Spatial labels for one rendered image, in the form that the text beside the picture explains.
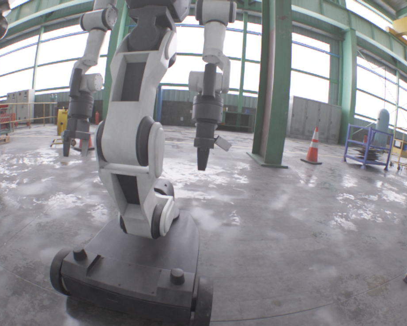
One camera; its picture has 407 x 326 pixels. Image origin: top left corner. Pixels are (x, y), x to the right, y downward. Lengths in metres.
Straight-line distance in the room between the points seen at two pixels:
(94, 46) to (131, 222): 0.65
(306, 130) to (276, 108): 7.59
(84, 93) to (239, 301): 0.97
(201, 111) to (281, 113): 2.69
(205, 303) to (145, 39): 0.82
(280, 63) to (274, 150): 1.37
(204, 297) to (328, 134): 11.19
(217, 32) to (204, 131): 0.32
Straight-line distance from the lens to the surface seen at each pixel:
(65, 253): 0.83
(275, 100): 3.16
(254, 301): 0.91
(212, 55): 0.62
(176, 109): 9.73
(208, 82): 0.54
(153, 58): 0.59
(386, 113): 13.13
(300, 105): 10.47
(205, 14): 0.69
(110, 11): 0.81
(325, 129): 11.39
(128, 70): 0.65
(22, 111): 14.01
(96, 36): 0.81
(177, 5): 0.76
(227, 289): 0.92
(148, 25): 0.69
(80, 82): 0.73
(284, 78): 3.26
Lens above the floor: 0.70
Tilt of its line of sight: 14 degrees down
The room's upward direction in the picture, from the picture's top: 5 degrees clockwise
